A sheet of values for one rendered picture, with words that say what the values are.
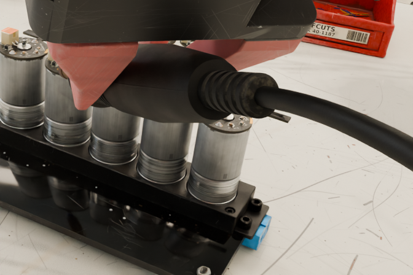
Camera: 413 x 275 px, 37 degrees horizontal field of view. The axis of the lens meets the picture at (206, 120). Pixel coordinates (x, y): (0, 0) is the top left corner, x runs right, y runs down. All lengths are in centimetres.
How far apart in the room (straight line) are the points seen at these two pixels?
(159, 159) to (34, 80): 8
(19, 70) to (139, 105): 17
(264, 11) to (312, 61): 37
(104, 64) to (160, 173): 16
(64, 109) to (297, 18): 18
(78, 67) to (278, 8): 5
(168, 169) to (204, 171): 2
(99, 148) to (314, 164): 14
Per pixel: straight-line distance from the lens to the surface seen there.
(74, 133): 33
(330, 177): 38
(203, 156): 29
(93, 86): 18
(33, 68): 33
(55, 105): 32
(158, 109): 15
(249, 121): 29
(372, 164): 41
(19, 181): 32
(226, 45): 16
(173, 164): 30
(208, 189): 30
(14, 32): 33
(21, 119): 34
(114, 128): 31
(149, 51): 16
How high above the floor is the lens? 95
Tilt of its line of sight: 30 degrees down
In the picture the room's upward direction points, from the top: 10 degrees clockwise
